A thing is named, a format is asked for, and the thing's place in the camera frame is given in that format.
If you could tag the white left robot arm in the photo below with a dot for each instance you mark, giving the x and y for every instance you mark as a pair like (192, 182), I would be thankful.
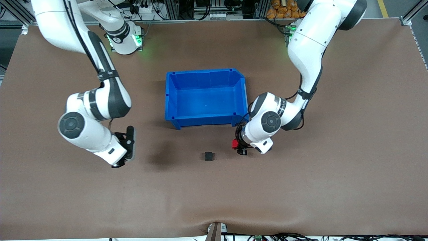
(311, 40)

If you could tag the black cube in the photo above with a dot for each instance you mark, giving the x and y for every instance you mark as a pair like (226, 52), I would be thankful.
(208, 156)

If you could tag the red cube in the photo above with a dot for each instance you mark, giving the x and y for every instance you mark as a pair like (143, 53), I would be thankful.
(235, 144)

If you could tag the blue plastic storage bin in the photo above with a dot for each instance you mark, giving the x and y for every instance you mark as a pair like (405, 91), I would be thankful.
(205, 97)

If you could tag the aluminium frame upright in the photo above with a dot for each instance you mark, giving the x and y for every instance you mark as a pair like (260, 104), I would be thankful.
(260, 9)
(172, 9)

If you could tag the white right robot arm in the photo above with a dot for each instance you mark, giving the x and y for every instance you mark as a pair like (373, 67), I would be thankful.
(57, 23)

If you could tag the grey connector strip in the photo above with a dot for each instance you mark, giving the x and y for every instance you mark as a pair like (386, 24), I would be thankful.
(219, 15)

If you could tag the diagonal aluminium profile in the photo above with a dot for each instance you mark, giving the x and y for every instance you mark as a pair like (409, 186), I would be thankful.
(20, 11)
(413, 15)

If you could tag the orange snack bag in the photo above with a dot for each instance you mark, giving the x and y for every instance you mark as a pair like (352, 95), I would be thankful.
(284, 10)

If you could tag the small green circuit board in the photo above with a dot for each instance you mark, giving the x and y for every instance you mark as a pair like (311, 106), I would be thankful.
(258, 238)

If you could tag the white power strip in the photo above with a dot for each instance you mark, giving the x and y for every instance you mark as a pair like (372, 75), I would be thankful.
(145, 9)

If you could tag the brown table mat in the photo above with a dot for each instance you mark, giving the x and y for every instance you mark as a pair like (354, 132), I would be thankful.
(214, 194)

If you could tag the aluminium table edge rail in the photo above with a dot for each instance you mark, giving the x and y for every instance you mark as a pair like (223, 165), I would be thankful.
(200, 21)

